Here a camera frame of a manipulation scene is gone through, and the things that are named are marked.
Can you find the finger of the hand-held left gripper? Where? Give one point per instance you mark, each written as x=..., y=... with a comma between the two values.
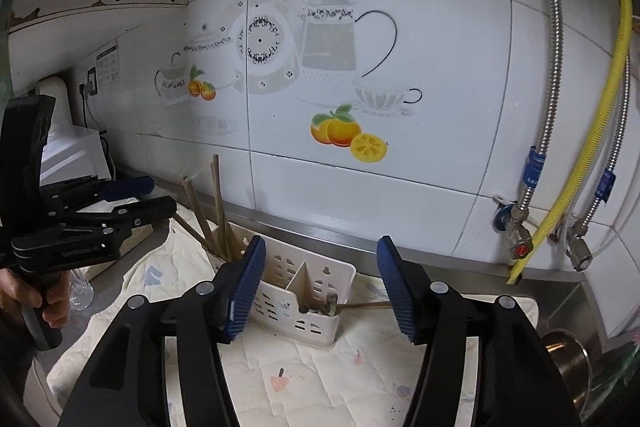
x=145, y=213
x=127, y=189

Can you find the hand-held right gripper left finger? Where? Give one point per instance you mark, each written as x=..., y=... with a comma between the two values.
x=247, y=287

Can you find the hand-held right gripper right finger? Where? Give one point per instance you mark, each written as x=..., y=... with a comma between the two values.
x=395, y=287

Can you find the brown wooden chopstick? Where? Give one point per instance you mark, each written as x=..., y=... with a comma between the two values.
x=365, y=305

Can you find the cream plastic utensil holder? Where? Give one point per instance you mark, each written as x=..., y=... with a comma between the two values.
x=310, y=287

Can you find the bunch of wooden chopsticks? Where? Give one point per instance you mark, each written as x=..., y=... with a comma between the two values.
x=220, y=207

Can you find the person's left hand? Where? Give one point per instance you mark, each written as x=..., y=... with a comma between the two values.
x=15, y=289

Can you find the light wooden box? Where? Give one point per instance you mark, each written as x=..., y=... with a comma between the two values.
x=137, y=237

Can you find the white appliance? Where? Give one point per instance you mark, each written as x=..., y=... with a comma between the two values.
x=75, y=154

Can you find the white rounded container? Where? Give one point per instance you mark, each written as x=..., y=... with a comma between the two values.
x=57, y=107

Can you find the small dark metal piece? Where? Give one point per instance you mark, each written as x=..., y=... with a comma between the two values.
x=329, y=302
x=303, y=308

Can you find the clear glass bottle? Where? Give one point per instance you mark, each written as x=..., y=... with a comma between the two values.
x=82, y=294

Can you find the cream quilted printed mat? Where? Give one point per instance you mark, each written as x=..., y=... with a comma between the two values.
x=325, y=382

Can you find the metal water valve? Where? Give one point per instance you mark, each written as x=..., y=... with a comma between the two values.
x=517, y=232

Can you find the stainless steel sink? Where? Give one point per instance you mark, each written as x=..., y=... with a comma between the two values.
x=565, y=302

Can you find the stainless steel pot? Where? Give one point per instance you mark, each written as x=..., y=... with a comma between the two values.
x=567, y=357

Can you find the green translucent object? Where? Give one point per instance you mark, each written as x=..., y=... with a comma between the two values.
x=622, y=367

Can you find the printed wall label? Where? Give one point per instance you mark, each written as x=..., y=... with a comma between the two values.
x=107, y=67

